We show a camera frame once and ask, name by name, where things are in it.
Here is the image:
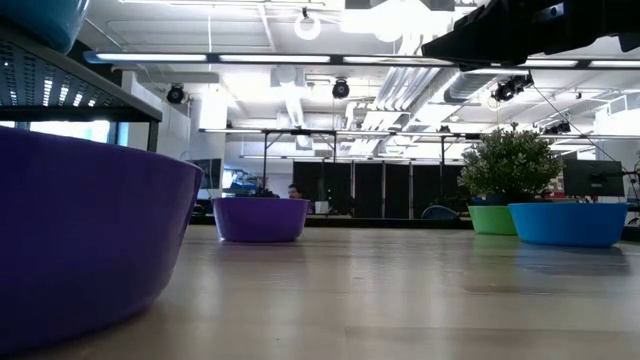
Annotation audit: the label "green plastic mini bowl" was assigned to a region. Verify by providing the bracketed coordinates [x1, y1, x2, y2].
[467, 204, 519, 237]

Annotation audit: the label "blue plastic mini bowl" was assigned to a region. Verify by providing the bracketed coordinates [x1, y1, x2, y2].
[508, 201, 630, 249]
[0, 0, 92, 55]

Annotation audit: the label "purple plastic mini bowl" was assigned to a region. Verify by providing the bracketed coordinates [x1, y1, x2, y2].
[0, 124, 205, 357]
[211, 196, 311, 244]

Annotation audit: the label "black hanging ceiling spotlight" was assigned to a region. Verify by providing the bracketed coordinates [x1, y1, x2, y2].
[331, 77, 351, 101]
[165, 83, 187, 106]
[489, 73, 535, 104]

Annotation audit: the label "small potted green plant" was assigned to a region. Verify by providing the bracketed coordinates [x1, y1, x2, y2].
[456, 122, 565, 207]

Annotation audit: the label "dark office chair back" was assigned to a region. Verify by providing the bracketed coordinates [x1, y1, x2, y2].
[420, 204, 461, 221]

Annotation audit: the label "dark computer monitor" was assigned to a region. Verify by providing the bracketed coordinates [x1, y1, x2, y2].
[562, 158, 626, 198]
[192, 157, 224, 191]

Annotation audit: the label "black room divider panels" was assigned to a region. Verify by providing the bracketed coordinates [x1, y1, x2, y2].
[292, 159, 469, 220]

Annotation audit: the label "long ceiling light bar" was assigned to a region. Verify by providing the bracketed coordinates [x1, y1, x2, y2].
[82, 49, 640, 71]

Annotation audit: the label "black perforated metal tray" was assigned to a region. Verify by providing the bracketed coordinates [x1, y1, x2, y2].
[0, 22, 164, 154]

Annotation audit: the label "silver ventilation duct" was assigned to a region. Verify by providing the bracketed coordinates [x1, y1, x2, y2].
[442, 69, 501, 104]

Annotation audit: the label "white ring ceiling lamp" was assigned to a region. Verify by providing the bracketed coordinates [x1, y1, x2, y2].
[292, 7, 323, 42]

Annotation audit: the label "distant black metal frame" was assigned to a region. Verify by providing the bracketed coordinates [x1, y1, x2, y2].
[198, 127, 640, 219]

